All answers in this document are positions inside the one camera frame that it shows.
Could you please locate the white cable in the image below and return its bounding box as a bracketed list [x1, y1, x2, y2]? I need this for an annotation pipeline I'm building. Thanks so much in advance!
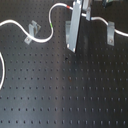
[0, 2, 128, 91]

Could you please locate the dark object at top edge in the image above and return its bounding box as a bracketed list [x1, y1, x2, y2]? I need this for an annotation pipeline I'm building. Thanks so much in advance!
[102, 0, 113, 8]

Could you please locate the right metal cable clip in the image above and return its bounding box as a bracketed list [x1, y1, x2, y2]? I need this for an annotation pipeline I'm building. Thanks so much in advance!
[107, 21, 115, 46]

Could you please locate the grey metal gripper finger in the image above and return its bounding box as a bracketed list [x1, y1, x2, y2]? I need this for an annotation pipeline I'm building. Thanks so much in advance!
[82, 0, 92, 20]
[65, 0, 82, 52]

